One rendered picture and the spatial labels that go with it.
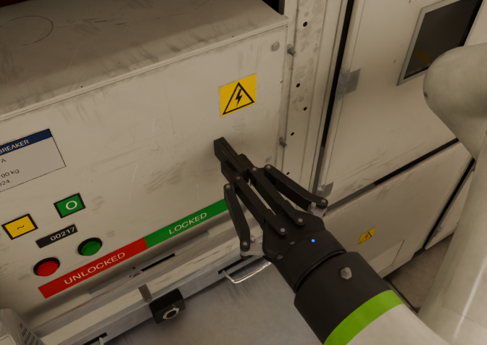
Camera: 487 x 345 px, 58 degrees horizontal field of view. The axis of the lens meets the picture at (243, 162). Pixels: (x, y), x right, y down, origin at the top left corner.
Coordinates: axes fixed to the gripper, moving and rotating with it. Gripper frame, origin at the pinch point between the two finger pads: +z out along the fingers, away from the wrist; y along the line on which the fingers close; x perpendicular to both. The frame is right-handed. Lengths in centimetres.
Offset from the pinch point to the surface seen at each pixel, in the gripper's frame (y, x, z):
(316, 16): 19.7, 11.7, 8.4
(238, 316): -2.7, -38.2, -5.4
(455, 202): 96, -85, 6
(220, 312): -5.2, -38.2, -3.0
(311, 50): 19.7, 6.0, 8.4
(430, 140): 61, -34, 6
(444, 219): 96, -95, 6
